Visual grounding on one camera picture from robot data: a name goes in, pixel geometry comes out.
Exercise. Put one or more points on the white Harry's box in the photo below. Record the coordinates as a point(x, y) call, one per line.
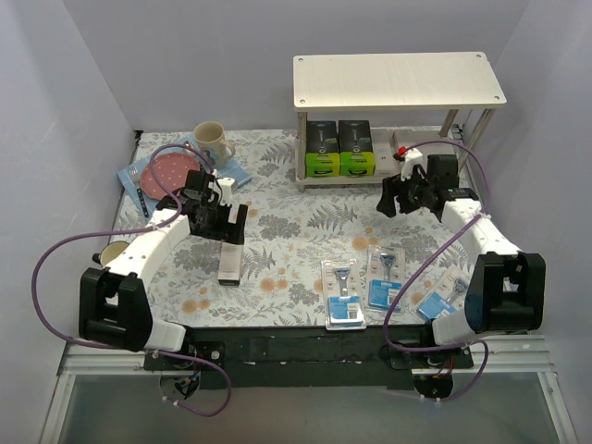
point(385, 166)
point(406, 137)
point(230, 264)

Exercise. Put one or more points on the blue checked cloth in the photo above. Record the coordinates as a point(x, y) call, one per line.
point(233, 171)

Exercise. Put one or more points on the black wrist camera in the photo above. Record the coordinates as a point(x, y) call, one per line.
point(442, 170)
point(198, 186)

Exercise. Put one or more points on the beige ceramic mug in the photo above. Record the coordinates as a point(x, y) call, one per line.
point(211, 139)

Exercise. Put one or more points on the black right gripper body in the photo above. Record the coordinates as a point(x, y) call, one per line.
point(402, 195)

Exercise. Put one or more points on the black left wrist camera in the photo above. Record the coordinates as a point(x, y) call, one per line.
point(198, 186)

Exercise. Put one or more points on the pink dotted plate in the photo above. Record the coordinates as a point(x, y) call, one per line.
point(172, 170)

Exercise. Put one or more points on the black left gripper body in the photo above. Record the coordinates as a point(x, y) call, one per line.
point(227, 227)

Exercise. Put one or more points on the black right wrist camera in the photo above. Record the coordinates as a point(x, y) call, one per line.
point(442, 170)

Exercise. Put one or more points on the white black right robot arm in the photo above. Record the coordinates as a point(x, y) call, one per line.
point(506, 290)

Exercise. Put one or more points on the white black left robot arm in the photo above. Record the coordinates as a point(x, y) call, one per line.
point(114, 307)

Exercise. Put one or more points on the cream enamel cup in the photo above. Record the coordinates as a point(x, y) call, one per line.
point(110, 252)

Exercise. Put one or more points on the silver fork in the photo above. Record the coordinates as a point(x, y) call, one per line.
point(136, 180)

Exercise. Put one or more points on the black green Gillette Labs box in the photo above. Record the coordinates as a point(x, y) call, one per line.
point(322, 156)

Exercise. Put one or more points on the clear blue razor blister pack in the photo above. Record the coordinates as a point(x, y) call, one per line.
point(342, 293)

